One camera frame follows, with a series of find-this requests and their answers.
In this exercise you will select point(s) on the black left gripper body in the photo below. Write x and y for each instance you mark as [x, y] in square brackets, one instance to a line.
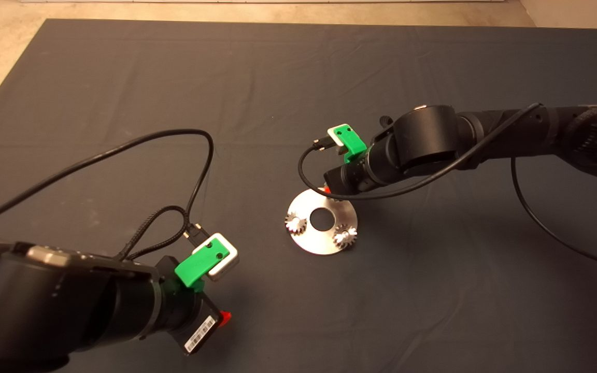
[189, 316]

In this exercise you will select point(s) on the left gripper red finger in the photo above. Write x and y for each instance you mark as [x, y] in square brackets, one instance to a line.
[225, 318]

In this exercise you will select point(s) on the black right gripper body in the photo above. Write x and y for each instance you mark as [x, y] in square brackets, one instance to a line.
[353, 178]

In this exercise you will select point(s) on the steel planetary gear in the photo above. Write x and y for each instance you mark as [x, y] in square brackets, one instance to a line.
[296, 225]
[344, 237]

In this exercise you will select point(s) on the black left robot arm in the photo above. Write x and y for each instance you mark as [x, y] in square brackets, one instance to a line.
[44, 311]

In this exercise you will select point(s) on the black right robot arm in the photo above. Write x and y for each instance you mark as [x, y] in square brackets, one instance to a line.
[428, 140]

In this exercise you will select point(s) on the round metal carrier plate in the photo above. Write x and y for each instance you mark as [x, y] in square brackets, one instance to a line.
[319, 246]

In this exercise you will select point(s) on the dark grey table cloth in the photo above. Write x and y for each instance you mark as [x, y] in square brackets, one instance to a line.
[278, 77]

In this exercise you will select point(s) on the right green camera mount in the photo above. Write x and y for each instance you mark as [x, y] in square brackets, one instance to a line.
[350, 142]

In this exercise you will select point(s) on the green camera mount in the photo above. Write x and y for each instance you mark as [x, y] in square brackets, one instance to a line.
[197, 267]
[350, 142]

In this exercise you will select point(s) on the left green camera mount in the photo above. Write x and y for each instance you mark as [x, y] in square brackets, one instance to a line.
[197, 267]

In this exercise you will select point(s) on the right silver camera box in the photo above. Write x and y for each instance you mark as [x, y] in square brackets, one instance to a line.
[331, 133]

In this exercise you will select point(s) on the silver camera box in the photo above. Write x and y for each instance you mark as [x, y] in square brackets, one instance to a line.
[227, 267]
[331, 133]

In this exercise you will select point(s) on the left silver camera box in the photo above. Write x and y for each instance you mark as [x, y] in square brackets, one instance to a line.
[227, 267]

